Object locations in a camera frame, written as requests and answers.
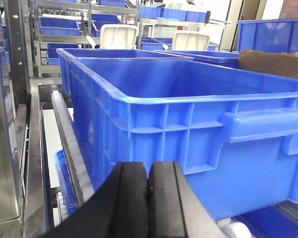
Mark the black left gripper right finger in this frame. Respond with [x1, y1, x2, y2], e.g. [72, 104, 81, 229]
[148, 162, 225, 238]

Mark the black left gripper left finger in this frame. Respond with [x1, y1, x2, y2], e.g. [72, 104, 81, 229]
[43, 162, 148, 238]

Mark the small blue bin below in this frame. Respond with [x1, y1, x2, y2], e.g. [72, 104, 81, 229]
[54, 149, 77, 216]

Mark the large blue plastic bin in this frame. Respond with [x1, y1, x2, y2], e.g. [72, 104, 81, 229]
[57, 49, 298, 220]

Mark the white roller track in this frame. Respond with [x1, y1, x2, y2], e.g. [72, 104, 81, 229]
[51, 90, 94, 207]

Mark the white plastic chair right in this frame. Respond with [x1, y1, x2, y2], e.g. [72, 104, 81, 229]
[171, 30, 211, 51]

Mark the white plastic chair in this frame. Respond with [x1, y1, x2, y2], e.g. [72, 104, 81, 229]
[99, 24, 138, 50]
[171, 30, 211, 51]

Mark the white plastic chair left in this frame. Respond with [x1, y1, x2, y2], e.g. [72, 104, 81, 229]
[99, 24, 138, 50]

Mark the brown cardboard piece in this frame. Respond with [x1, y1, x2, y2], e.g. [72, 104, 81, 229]
[238, 50, 298, 79]

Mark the metal shelving rack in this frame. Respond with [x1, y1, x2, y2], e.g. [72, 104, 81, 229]
[30, 0, 141, 78]

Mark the tall blue crate right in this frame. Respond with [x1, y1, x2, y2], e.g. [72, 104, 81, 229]
[237, 18, 298, 53]

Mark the stainless steel cabinet frame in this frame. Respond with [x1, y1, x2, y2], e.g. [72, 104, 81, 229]
[0, 0, 53, 238]

